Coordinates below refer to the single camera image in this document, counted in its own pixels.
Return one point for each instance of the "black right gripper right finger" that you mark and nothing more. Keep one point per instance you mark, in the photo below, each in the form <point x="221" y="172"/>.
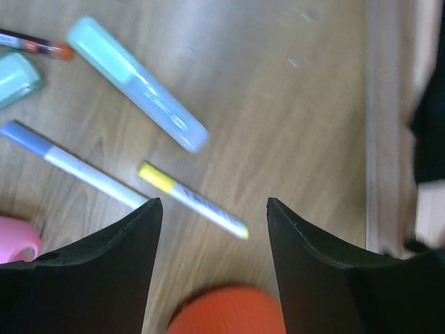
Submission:
<point x="328" y="285"/>

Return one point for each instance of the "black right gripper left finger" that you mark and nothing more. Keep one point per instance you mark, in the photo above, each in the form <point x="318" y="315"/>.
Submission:
<point x="98" y="284"/>

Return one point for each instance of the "orange round pen organizer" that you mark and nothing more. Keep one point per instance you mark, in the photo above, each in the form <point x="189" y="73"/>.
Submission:
<point x="229" y="309"/>

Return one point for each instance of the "yellow capped white marker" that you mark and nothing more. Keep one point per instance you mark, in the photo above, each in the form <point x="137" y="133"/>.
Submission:
<point x="193" y="200"/>

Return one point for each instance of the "blue capped white marker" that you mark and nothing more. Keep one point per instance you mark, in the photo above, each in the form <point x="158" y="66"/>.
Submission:
<point x="72" y="165"/>

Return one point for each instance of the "mint green highlighter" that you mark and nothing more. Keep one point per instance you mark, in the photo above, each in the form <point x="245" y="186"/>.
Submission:
<point x="89" y="39"/>

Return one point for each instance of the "pink lidded pen tube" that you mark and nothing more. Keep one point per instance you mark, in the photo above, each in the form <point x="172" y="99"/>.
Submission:
<point x="19" y="241"/>

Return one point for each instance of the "wooden clothes rack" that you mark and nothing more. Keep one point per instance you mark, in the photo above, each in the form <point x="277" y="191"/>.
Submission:
<point x="402" y="38"/>

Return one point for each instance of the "black t-shirt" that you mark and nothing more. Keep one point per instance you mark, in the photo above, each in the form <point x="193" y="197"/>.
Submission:
<point x="428" y="126"/>

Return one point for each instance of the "green correction tape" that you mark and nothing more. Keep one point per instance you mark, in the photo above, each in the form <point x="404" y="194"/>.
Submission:
<point x="19" y="77"/>

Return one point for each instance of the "red clear pen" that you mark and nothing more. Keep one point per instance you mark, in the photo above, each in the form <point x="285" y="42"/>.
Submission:
<point x="36" y="45"/>

